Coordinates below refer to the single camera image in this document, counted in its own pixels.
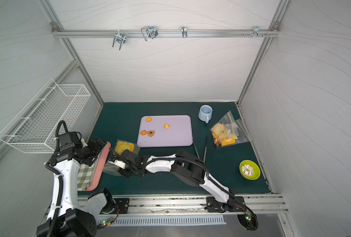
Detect resealable bag table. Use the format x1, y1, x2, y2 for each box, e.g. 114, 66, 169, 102
210, 111, 239, 148

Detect clear resealable bag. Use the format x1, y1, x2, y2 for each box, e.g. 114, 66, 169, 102
232, 119, 251, 145

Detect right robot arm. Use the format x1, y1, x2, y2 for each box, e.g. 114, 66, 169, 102
110, 149, 259, 231

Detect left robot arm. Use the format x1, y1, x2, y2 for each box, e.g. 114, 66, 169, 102
36, 120, 118, 237

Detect resealable bag with duck print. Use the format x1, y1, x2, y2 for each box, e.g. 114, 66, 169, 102
103, 140, 140, 176

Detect pink tray with checked cloth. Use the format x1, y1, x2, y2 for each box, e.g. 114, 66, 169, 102
77, 142, 111, 192

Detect brown heart cookie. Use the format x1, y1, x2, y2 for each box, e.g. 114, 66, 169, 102
148, 130, 155, 137

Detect lilac plastic tray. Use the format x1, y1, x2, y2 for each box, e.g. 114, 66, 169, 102
137, 115, 193, 148

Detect metal tongs on table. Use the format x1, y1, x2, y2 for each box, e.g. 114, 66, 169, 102
192, 136, 208, 163

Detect light blue ceramic mug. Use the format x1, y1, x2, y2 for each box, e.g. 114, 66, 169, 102
198, 105, 213, 123

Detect green bowl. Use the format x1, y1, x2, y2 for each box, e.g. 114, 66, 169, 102
239, 160, 261, 180

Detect metal hook clamp left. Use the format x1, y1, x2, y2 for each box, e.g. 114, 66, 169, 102
112, 31, 126, 50

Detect metal hook clamp middle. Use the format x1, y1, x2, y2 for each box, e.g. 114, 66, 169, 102
141, 26, 158, 41

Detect metal hook clamp small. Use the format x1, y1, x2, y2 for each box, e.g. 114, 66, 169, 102
181, 26, 187, 38

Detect metal hook clamp right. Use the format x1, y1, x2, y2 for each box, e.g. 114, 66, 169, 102
243, 26, 268, 38

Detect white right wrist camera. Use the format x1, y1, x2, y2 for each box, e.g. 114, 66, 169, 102
108, 160, 126, 169

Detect white wire basket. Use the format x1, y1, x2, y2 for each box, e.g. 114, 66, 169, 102
0, 79, 91, 154

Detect aluminium cross rail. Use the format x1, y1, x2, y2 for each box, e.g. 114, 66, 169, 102
52, 29, 281, 39

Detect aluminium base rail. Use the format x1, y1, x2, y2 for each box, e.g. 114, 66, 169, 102
77, 194, 289, 215

